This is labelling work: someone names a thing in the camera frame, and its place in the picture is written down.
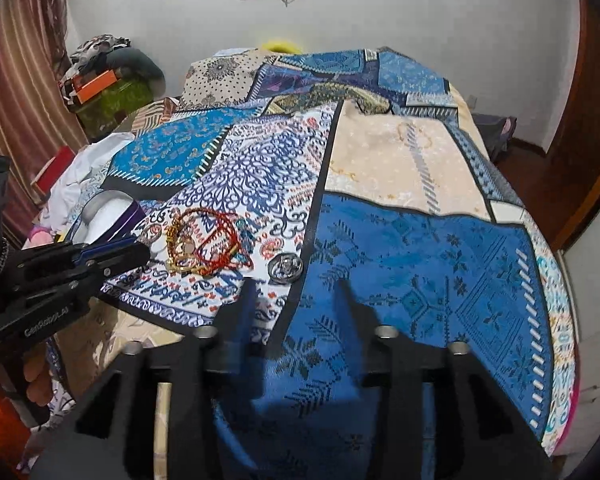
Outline red gold bangle bundle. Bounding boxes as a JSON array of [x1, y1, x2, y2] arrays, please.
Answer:
[[164, 208, 253, 278]]

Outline silver round brooch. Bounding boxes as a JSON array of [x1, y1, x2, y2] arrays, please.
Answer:
[[268, 252, 304, 285]]

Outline white jewelry box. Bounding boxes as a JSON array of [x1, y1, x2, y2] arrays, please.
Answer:
[[66, 190, 146, 245]]

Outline left hand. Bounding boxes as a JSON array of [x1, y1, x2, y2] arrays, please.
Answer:
[[0, 342, 53, 406]]

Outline white crumpled cloth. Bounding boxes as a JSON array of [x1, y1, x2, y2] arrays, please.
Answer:
[[34, 132, 135, 233]]

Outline red book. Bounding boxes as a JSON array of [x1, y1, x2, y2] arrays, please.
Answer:
[[31, 146, 76, 196]]

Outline green patterned bag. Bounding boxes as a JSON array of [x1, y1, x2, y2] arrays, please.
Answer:
[[76, 78, 154, 142]]

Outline striped brown cloth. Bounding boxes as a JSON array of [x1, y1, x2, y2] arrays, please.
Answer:
[[130, 96, 178, 136]]

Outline orange box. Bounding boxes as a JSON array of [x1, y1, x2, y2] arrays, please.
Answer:
[[72, 70, 118, 104]]

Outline striped red curtain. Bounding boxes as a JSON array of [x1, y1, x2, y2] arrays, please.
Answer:
[[0, 0, 87, 246]]

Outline patchwork blue bedspread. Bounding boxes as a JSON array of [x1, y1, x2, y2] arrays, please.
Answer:
[[88, 48, 577, 479]]

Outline pile of dark clothes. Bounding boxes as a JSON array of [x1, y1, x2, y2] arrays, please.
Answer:
[[58, 34, 166, 102]]

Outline yellow pillow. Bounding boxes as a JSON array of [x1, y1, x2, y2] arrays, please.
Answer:
[[260, 39, 303, 55]]

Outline wooden door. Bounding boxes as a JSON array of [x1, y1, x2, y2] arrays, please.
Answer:
[[546, 0, 600, 250]]

